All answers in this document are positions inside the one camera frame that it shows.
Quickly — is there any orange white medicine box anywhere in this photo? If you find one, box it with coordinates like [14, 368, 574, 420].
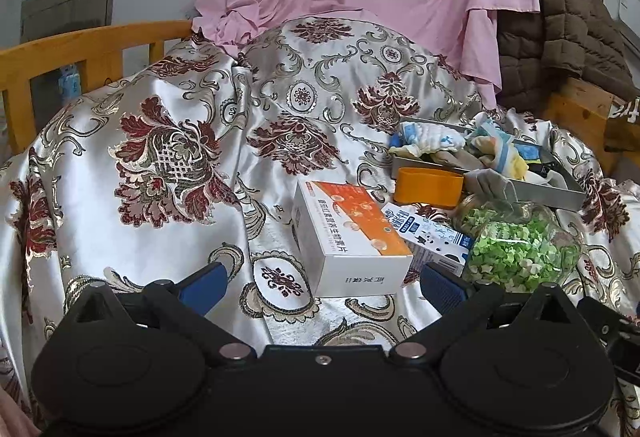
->
[292, 179, 413, 298]

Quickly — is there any grey window frame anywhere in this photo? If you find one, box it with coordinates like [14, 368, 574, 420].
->
[20, 0, 113, 44]

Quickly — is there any grey glove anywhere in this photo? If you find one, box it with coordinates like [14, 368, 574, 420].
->
[464, 168, 518, 203]

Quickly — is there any metal tray with frog painting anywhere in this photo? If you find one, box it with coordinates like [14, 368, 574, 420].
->
[388, 120, 585, 212]

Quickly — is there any white baby hat blue print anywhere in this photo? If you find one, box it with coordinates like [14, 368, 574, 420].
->
[388, 122, 466, 160]

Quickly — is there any white blue patterned cloth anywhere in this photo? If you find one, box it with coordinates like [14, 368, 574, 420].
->
[525, 169, 568, 190]

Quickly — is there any white air conditioner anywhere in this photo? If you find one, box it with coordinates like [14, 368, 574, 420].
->
[603, 0, 640, 50]

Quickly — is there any brown quilted jacket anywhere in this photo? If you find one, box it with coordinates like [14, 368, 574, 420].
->
[497, 0, 639, 112]

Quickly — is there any orange silicone cup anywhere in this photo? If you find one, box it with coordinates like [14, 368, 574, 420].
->
[394, 167, 464, 209]

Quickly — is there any striped colourful towel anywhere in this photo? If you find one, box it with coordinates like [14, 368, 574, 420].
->
[466, 120, 528, 180]

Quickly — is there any floral satin bedspread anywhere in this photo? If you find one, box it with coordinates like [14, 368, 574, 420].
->
[1, 18, 639, 436]

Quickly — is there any bag of green beads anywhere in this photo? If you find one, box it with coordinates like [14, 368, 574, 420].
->
[452, 195, 582, 293]

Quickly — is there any beige grey sock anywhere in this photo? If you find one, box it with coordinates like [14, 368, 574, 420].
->
[431, 150, 485, 170]

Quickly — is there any small milk carton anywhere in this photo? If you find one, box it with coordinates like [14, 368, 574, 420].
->
[382, 203, 474, 278]

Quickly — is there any wooden bed frame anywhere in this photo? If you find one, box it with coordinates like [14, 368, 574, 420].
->
[1, 21, 639, 176]

